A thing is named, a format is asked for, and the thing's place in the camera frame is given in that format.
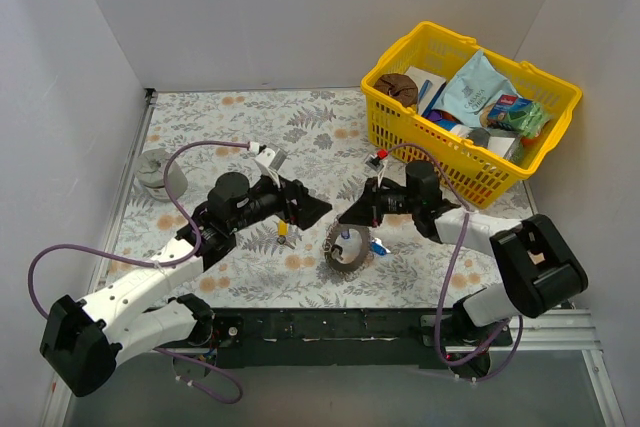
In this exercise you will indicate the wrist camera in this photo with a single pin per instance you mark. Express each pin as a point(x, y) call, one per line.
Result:
point(378, 163)
point(269, 162)

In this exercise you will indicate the white box in basket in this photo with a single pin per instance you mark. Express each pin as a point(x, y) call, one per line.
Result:
point(430, 87)

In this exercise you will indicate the yellow key tag with key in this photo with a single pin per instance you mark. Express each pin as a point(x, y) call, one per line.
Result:
point(282, 235)

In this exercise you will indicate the green wrapped package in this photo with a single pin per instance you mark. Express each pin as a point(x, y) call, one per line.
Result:
point(525, 117)

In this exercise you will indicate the brown round bread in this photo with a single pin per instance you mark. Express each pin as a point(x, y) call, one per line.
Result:
point(399, 87)

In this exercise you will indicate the yellow plastic shopping basket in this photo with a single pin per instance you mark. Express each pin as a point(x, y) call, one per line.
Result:
point(478, 174)

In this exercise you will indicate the light blue chips bag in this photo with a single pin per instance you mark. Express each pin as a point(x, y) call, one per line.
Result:
point(474, 86)

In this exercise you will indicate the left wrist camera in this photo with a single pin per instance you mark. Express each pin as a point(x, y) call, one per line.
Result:
point(269, 162)

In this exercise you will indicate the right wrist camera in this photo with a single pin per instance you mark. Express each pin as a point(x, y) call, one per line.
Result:
point(378, 163)

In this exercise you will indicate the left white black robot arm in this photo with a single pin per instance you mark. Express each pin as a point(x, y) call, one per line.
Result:
point(85, 340)

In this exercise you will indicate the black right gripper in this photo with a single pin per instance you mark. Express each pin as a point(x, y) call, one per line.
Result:
point(375, 203)

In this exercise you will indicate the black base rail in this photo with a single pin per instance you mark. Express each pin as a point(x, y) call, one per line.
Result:
point(304, 337)

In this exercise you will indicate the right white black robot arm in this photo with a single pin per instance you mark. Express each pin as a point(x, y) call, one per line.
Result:
point(538, 269)

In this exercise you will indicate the grey tape roll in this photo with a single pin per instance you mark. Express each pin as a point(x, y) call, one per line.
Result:
point(149, 169)

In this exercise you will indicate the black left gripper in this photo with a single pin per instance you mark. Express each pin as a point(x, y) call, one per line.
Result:
point(292, 198)

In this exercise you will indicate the floral patterned table mat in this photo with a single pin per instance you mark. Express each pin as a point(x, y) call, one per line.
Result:
point(324, 134)

